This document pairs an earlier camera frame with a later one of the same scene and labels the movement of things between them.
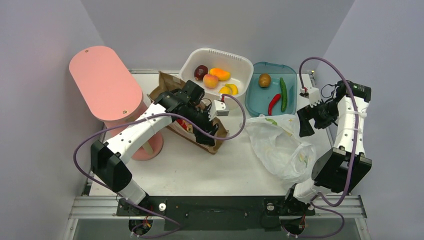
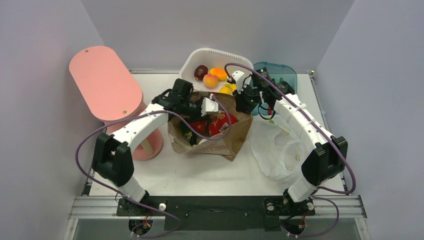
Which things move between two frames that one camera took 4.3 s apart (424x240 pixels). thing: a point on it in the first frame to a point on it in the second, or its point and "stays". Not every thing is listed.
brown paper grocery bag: x=166 y=83 to x=225 y=146
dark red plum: x=200 y=71 stays
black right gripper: x=304 y=114 to x=242 y=106
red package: x=187 y=126 to x=218 y=122
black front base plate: x=216 y=212 stays
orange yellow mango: x=222 y=75 stays
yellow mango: x=225 y=90 stays
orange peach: x=210 y=81 stays
